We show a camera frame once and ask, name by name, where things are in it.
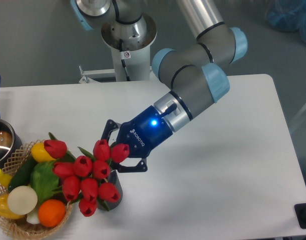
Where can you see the dark grey ribbed vase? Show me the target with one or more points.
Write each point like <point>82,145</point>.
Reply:
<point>109,193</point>

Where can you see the green cucumber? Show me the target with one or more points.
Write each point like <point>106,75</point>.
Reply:
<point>23,174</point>

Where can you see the woven wicker basket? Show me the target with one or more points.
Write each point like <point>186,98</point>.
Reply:
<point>20,229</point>

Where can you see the yellow banana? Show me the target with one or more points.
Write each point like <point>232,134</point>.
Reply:
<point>5,179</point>

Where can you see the yellow bell pepper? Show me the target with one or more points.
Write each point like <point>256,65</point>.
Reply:
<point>5,211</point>

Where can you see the orange fruit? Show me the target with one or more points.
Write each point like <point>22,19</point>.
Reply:
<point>51,213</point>

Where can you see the black device at table edge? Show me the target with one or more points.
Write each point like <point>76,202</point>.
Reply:
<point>300,210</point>

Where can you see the red tulip bouquet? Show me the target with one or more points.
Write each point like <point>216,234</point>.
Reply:
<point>81,176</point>

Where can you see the white leek stalk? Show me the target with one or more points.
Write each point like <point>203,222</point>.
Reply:
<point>32,217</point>

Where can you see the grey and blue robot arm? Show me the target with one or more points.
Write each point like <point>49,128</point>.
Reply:
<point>194,76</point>

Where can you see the yellow squash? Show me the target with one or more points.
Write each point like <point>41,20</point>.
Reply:
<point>40,154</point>

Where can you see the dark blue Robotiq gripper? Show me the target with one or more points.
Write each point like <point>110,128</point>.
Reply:
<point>142,134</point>

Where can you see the white round radish slice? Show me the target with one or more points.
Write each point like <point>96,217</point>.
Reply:
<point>22,200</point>

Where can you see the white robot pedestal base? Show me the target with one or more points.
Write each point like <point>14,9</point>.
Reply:
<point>130,46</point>

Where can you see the green lettuce leaf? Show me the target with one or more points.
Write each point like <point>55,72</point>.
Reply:
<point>44,181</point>

